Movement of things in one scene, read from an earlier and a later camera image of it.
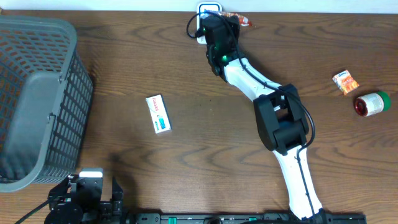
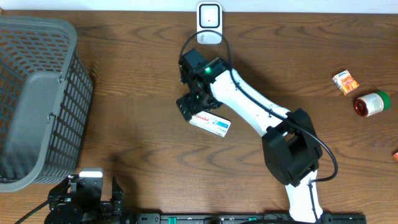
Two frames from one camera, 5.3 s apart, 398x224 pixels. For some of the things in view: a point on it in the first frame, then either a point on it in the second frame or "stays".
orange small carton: x=345 y=82 stays
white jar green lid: x=372 y=104 stays
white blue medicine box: x=159 y=113 -> x=212 y=122
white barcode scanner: x=203 y=10 stays
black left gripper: x=106 y=208 stays
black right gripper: x=234 y=25 -> x=193 y=107
